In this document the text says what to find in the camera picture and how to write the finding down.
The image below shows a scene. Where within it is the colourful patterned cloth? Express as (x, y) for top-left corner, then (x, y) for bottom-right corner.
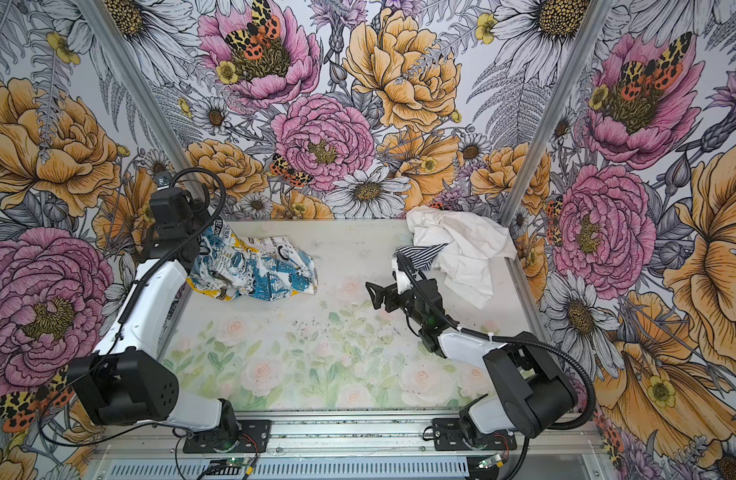
(187, 220), (318, 301)

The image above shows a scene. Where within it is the aluminium corner post left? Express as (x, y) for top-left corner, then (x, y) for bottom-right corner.
(78, 1), (191, 170)

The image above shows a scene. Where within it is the aluminium corner post right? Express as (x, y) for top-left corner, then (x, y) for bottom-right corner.
(498, 0), (615, 228)

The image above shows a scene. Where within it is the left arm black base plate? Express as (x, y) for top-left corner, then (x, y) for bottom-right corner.
(183, 420), (272, 454)

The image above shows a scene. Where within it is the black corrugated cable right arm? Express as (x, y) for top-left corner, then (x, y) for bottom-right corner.
(391, 250), (597, 430)

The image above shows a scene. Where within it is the black white striped cloth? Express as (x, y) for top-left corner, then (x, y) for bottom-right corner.
(395, 243), (447, 272)

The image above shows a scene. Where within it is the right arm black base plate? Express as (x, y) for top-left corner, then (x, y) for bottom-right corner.
(431, 418), (517, 452)

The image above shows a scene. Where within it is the aluminium front rail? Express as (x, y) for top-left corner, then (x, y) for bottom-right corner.
(91, 410), (606, 460)

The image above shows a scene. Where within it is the white slotted cable duct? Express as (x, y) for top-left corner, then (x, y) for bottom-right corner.
(97, 456), (470, 479)

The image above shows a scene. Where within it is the aluminium corner post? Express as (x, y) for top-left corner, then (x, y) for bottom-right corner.
(498, 0), (615, 228)
(78, 1), (191, 170)

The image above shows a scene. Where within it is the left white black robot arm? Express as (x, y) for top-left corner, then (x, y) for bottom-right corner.
(67, 186), (240, 449)

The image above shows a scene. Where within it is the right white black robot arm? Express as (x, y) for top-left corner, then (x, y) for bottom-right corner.
(366, 278), (593, 449)

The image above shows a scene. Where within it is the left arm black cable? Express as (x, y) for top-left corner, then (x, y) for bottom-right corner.
(118, 166), (228, 325)

